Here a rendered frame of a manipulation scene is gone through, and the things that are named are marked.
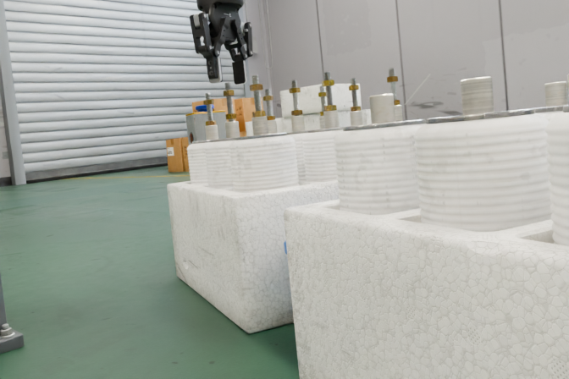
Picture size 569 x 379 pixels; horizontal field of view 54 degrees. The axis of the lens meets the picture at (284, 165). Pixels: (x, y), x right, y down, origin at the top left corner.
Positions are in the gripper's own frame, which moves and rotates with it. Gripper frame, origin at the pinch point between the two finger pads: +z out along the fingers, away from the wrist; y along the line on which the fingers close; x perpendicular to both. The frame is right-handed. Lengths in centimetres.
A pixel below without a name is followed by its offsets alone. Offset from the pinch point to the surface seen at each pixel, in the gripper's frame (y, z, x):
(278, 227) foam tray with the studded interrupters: 13.1, 22.4, 14.7
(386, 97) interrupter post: 26.2, 7.8, 35.5
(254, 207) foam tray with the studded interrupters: 15.6, 19.3, 12.9
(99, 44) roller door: -366, -105, -424
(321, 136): 2.1, 11.3, 16.7
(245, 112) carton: -344, -10, -227
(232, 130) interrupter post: 1.2, 9.0, 0.6
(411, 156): 28.8, 13.1, 38.2
